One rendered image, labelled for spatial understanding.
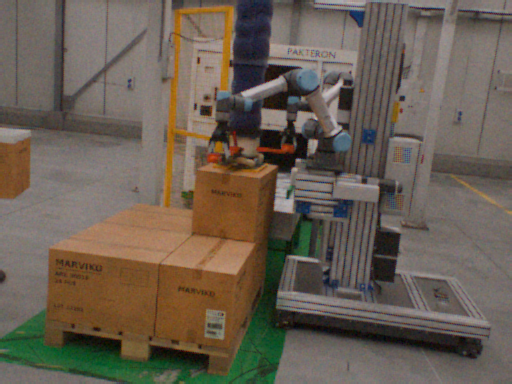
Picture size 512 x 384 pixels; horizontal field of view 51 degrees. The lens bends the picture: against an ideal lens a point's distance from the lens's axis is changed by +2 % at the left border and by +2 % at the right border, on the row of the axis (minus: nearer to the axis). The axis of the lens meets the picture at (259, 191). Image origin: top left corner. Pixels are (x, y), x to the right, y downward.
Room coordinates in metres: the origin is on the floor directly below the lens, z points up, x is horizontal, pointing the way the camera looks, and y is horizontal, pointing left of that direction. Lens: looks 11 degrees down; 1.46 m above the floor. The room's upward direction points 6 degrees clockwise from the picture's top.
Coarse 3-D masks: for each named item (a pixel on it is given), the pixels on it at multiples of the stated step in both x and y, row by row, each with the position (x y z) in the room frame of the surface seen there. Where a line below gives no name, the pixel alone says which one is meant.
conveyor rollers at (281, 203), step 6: (282, 174) 5.96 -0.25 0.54; (288, 174) 5.98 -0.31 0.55; (282, 180) 5.53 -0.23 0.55; (288, 180) 5.59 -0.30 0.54; (282, 186) 5.17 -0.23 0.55; (288, 186) 5.24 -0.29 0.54; (276, 192) 4.82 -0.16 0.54; (282, 192) 4.88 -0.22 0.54; (276, 198) 4.54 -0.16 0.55; (282, 198) 4.56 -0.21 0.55; (276, 204) 4.30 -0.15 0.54; (282, 204) 4.34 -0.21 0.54; (288, 204) 4.34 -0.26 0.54; (282, 210) 4.08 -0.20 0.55
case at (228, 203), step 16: (208, 176) 3.17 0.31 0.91; (224, 176) 3.15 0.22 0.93; (240, 176) 3.13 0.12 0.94; (256, 176) 3.15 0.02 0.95; (272, 176) 3.51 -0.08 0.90; (208, 192) 3.17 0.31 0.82; (224, 192) 3.15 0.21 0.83; (240, 192) 3.13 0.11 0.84; (256, 192) 3.11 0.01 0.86; (272, 192) 3.57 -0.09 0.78; (208, 208) 3.17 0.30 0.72; (224, 208) 3.15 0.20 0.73; (240, 208) 3.13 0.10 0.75; (256, 208) 3.11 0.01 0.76; (272, 208) 3.63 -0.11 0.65; (192, 224) 3.19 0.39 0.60; (208, 224) 3.17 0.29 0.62; (224, 224) 3.15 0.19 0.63; (240, 224) 3.13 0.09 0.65; (256, 224) 3.15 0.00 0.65
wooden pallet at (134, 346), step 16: (256, 304) 3.43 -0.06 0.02; (48, 320) 2.67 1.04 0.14; (48, 336) 2.67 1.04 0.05; (64, 336) 2.68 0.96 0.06; (112, 336) 2.61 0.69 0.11; (128, 336) 2.60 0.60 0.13; (144, 336) 2.59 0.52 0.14; (240, 336) 2.93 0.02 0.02; (128, 352) 2.60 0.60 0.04; (144, 352) 2.59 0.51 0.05; (208, 352) 2.54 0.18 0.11; (224, 352) 2.53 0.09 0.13; (208, 368) 2.54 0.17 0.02; (224, 368) 2.53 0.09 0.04
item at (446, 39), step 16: (448, 0) 6.36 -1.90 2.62; (448, 32) 6.35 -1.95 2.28; (448, 48) 6.34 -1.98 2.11; (448, 64) 6.34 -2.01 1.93; (432, 96) 6.36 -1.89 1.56; (432, 112) 6.35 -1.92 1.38; (432, 128) 6.35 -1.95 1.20; (432, 144) 6.34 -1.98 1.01; (416, 192) 6.40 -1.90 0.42; (416, 208) 6.35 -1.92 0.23
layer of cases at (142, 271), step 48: (96, 240) 2.86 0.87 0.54; (144, 240) 2.95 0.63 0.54; (192, 240) 3.04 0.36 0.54; (240, 240) 3.14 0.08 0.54; (48, 288) 2.67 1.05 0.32; (96, 288) 2.63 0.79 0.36; (144, 288) 2.59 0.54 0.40; (192, 288) 2.56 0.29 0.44; (240, 288) 2.70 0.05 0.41; (192, 336) 2.55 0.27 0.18
